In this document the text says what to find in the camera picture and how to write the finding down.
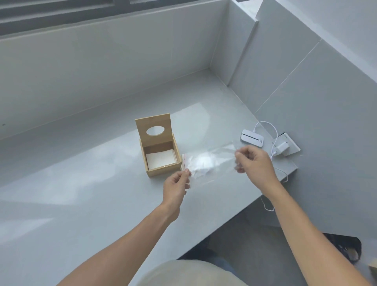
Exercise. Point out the person's left hand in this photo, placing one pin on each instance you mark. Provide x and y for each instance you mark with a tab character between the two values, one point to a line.
173	191

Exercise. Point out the person's right hand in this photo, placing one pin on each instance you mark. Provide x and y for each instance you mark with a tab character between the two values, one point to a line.
260	168

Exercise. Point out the person's left thumb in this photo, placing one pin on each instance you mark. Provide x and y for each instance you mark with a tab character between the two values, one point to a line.
183	175

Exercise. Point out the person's right thumb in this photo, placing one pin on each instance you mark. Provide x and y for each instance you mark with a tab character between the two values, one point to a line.
244	151

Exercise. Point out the clear plastic zip bag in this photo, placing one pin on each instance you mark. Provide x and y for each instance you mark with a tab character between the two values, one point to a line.
207	160

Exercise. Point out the person's right forearm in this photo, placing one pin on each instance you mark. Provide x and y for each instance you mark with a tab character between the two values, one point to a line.
306	238

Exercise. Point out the person's left forearm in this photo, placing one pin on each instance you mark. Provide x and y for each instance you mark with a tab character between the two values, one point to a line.
129	250

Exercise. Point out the white power bank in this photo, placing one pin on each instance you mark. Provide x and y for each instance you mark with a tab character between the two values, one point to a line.
252	138

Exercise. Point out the wooden tissue box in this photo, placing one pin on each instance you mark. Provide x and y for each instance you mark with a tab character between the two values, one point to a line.
160	172

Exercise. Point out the white charger plug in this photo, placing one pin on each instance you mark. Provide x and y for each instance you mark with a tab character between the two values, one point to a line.
282	148

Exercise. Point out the person's beige shirt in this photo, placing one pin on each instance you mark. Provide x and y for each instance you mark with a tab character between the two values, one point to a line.
188	274

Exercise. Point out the black shoe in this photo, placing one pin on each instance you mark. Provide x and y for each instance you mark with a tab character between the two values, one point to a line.
343	244

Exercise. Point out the white wall socket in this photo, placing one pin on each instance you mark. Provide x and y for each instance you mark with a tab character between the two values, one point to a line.
293	148

